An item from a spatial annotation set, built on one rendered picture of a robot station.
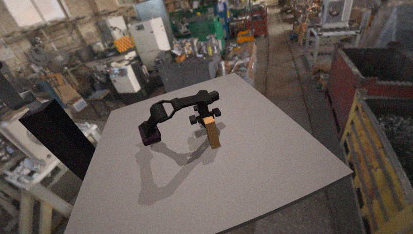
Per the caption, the brown wooden post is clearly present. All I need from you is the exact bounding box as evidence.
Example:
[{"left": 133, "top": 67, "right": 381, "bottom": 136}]
[{"left": 203, "top": 116, "right": 220, "bottom": 149}]

